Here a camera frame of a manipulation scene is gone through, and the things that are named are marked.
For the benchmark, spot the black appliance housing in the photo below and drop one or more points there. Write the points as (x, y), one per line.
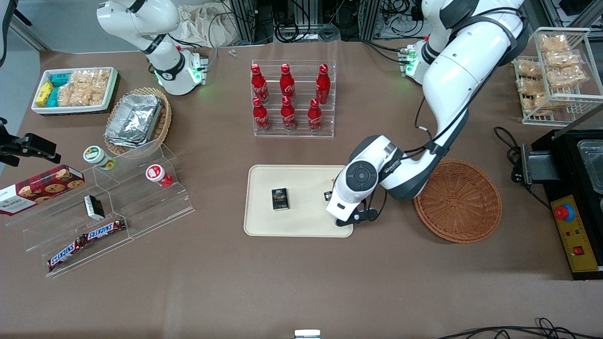
(565, 141)

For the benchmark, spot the brown wicker basket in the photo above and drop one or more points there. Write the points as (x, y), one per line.
(464, 207)

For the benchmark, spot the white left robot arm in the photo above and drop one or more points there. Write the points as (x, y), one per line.
(452, 84)

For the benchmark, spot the red tartan cookie box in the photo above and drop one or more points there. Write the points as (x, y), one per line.
(42, 188)

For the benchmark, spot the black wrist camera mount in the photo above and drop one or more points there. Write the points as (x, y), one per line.
(360, 215)

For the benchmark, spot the white rectangular snack bin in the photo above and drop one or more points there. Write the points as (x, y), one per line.
(113, 87)

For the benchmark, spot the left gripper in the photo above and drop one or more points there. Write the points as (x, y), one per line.
(327, 196)

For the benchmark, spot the aluminium frame post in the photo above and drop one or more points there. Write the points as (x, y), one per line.
(370, 19)
(242, 21)

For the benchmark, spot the black power adapter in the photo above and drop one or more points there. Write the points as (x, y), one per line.
(539, 165)

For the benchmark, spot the teal snack pack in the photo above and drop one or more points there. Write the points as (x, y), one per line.
(60, 79)
(52, 97)

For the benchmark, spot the clear rice cracker bag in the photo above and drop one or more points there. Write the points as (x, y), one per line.
(101, 84)
(66, 95)
(83, 87)

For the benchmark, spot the stacked aluminium foil containers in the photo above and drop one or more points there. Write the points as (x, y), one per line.
(134, 120)

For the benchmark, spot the red cola bottle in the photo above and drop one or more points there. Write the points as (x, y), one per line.
(288, 115)
(322, 84)
(314, 117)
(261, 117)
(287, 84)
(258, 84)

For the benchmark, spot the bagged fried snack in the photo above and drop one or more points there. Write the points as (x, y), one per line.
(531, 86)
(566, 76)
(537, 104)
(554, 43)
(528, 69)
(561, 59)

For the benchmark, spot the clear acrylic bottle rack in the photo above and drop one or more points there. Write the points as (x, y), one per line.
(301, 134)

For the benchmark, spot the beige crumpled cloth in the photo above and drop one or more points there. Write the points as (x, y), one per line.
(202, 26)

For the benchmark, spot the beige plastic tray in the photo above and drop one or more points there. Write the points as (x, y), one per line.
(306, 221)

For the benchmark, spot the yellow snack pack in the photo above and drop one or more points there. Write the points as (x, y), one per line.
(44, 94)

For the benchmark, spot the green lid yogurt cup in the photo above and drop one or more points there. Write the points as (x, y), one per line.
(96, 156)

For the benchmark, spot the small black white box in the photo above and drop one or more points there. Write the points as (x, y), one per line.
(94, 207)

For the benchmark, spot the clear acrylic tiered stand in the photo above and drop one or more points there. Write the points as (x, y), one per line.
(141, 207)

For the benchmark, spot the small black card box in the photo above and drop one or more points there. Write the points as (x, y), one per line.
(280, 199)

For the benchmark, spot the yellow emergency stop box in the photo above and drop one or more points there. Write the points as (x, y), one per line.
(582, 249)

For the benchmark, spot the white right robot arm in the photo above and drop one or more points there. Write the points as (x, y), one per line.
(162, 61)

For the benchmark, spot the clear plastic container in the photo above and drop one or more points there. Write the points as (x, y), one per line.
(594, 162)

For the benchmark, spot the snickers chocolate bar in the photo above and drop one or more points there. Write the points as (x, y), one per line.
(66, 253)
(104, 230)

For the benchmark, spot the red lid yogurt cup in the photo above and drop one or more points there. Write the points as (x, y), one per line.
(156, 174)

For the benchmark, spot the light wicker basket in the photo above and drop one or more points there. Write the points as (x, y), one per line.
(165, 120)

